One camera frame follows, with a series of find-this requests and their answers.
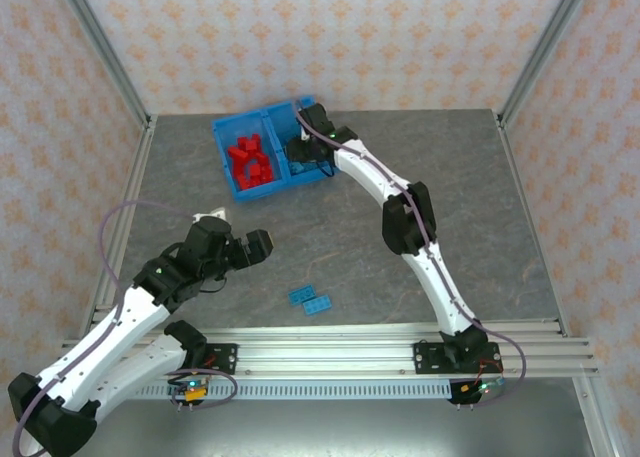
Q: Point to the small electronics board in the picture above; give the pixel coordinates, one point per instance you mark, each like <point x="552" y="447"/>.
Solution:
<point x="482" y="388"/>
<point x="192" y="391"/>

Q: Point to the aluminium front rail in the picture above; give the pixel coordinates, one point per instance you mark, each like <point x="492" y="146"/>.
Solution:
<point x="325" y="349"/>

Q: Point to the aluminium frame post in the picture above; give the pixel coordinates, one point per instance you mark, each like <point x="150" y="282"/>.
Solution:
<point x="545" y="47"/>
<point x="102" y="47"/>

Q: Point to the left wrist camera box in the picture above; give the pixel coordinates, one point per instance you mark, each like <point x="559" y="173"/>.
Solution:
<point x="215" y="212"/>

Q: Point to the aluminium table side rail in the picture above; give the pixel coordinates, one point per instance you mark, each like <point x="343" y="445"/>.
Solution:
<point x="517" y="177"/>
<point x="135" y="177"/>

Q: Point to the blue plastic bin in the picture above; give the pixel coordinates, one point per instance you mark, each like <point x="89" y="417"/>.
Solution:
<point x="225" y="132"/>
<point x="280" y="127"/>

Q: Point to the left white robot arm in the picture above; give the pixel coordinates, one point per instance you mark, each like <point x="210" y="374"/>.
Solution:
<point x="130" y="322"/>

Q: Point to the small red lego brick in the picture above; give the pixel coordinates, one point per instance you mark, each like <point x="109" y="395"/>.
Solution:
<point x="245" y="143"/>
<point x="255" y="172"/>

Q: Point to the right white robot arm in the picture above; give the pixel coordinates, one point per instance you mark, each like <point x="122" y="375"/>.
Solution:
<point x="440" y="297"/>

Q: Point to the aluminium frame leg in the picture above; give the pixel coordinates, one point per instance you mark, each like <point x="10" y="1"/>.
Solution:
<point x="597" y="427"/>

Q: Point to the grey metal lower shelf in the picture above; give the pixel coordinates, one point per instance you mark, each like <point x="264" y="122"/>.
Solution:
<point x="325" y="432"/>

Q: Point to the red sloped lego brick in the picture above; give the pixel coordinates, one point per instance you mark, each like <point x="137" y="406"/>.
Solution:
<point x="245" y="182"/>

